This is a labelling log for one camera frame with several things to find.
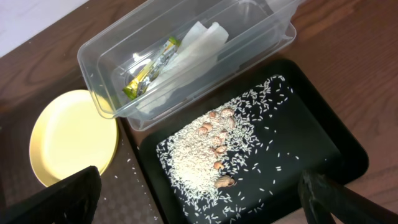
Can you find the clear plastic waste bin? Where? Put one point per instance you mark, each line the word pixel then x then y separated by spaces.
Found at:
pixel 111 59

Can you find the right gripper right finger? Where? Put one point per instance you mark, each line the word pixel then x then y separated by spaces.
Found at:
pixel 323 199

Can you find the white crumpled napkin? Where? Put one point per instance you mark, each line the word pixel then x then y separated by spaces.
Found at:
pixel 195 56

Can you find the pile of rice scraps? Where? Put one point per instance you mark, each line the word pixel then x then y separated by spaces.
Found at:
pixel 209 160

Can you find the green orange snack wrapper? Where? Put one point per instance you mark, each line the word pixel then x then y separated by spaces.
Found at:
pixel 138 85

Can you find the yellow round plate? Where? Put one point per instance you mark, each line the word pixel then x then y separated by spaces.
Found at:
pixel 70 135

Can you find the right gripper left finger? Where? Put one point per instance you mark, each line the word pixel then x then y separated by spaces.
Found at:
pixel 71 200

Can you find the black flat tray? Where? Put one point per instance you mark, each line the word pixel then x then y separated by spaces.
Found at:
pixel 284 127

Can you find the dark brown serving tray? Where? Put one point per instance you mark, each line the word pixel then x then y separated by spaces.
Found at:
pixel 125 196

